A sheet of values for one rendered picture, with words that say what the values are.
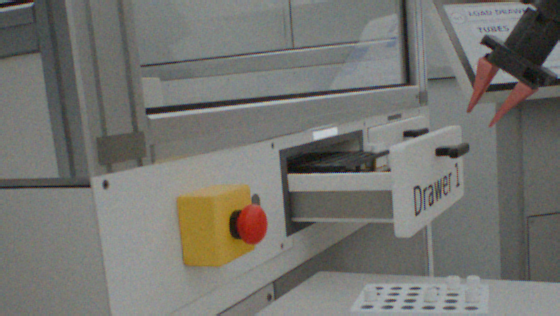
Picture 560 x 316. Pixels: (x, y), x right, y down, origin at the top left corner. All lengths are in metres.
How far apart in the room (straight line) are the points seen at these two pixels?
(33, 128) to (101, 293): 0.15
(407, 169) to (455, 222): 1.88
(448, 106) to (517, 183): 0.83
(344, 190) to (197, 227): 0.25
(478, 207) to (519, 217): 0.78
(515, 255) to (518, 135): 0.33
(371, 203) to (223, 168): 0.20
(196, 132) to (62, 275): 0.20
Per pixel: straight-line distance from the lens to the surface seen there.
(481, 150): 2.60
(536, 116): 1.85
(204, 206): 0.65
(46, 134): 0.61
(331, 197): 0.84
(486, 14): 1.84
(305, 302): 0.78
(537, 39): 0.90
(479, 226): 2.65
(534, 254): 1.90
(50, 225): 0.63
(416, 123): 1.34
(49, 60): 0.60
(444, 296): 0.65
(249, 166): 0.78
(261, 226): 0.66
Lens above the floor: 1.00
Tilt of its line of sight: 10 degrees down
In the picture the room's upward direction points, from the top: 5 degrees counter-clockwise
